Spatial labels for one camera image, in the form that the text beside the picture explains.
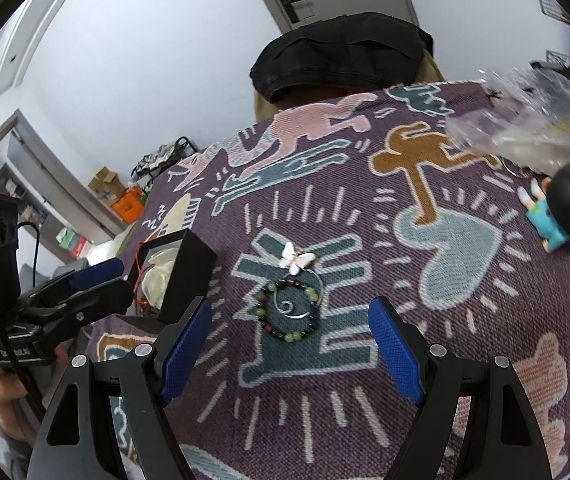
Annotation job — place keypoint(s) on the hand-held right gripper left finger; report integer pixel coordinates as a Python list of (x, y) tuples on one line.
[(185, 350)]

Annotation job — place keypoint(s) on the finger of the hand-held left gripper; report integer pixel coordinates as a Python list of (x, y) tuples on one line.
[(97, 271), (100, 297)]

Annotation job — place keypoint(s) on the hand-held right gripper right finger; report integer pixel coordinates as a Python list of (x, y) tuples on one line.
[(397, 355)]

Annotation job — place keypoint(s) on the black jewelry box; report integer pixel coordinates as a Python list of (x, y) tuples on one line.
[(197, 270)]

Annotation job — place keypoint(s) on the white butterfly ornament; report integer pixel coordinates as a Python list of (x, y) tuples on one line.
[(295, 258)]

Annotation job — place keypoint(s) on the person's left hand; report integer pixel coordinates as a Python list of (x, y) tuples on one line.
[(10, 395)]

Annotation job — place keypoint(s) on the orange bag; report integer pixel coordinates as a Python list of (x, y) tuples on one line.
[(129, 206)]

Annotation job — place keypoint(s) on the open grey doorway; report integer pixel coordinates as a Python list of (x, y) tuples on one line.
[(25, 185)]

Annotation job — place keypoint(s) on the cardboard box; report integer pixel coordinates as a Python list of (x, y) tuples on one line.
[(106, 185)]

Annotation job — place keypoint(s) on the printed purple blanket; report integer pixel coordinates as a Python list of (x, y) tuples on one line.
[(365, 260)]

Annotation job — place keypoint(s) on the black shoe rack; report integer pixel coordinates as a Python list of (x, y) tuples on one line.
[(165, 157)]

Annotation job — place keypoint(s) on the tan chair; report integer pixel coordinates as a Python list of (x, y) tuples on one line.
[(262, 107)]

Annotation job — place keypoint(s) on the clear plastic bag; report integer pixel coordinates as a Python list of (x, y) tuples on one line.
[(535, 120)]

